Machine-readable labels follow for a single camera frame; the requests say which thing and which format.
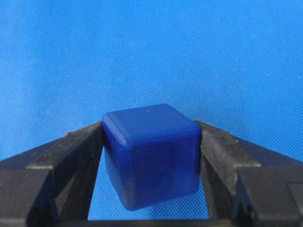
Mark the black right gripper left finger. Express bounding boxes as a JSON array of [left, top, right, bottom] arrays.
[[0, 122, 104, 224]]

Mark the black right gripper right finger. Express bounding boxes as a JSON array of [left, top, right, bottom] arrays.
[[198, 122, 303, 224]]

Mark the blue block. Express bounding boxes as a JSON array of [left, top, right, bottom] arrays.
[[102, 104, 202, 210]]

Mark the blue table cloth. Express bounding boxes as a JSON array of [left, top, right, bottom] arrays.
[[0, 0, 303, 220]]

